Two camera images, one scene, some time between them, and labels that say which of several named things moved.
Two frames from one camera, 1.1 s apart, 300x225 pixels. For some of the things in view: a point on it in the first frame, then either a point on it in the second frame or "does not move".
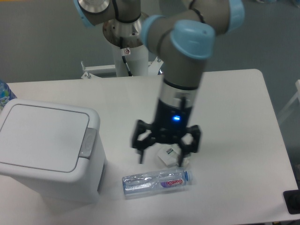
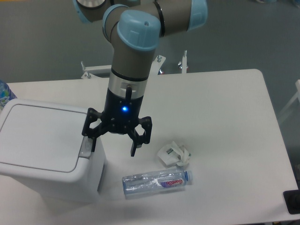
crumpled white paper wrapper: x=169 y=154 does not move
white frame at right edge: x=296 y=95 does not move
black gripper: x=169 y=124 -> x=120 y=116
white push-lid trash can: x=56 y=152 does not move
